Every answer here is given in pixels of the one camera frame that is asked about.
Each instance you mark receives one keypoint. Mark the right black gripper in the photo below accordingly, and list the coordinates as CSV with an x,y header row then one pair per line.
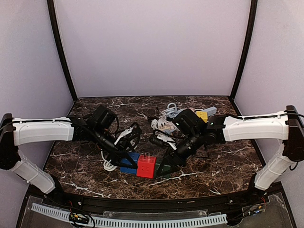
x,y
175,158

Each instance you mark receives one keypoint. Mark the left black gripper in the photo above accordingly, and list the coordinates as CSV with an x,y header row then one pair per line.
x,y
118,155

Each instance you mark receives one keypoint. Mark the dark green cube socket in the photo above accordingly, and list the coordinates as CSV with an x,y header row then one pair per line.
x,y
165,168

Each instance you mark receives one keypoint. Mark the blue cube socket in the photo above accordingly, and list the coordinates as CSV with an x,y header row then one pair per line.
x,y
135,157

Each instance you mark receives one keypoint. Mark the red cube socket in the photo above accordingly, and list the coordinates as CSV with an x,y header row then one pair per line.
x,y
146,166

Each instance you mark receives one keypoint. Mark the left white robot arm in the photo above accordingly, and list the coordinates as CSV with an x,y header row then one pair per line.
x,y
18,136

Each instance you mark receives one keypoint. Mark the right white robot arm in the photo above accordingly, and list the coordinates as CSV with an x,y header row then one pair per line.
x,y
284,128

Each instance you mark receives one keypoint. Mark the beige cube socket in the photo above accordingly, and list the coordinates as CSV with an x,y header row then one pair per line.
x,y
167,128

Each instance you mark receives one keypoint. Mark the yellow cube socket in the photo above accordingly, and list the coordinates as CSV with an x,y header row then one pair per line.
x,y
202,115

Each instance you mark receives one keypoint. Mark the grey blue power strip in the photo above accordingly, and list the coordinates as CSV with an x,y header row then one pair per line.
x,y
210,111

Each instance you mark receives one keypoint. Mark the small circuit board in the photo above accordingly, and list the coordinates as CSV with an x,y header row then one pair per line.
x,y
78,218

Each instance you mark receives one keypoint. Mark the white slotted cable duct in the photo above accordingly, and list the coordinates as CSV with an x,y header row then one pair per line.
x,y
100,222

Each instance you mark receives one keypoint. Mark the left black frame post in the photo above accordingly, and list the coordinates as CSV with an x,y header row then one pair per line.
x,y
60,49

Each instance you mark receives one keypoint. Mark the black frame post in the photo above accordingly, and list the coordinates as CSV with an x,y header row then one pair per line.
x,y
245,49
60,49

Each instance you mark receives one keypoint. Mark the right black frame post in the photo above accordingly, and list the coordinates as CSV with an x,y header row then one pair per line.
x,y
245,49

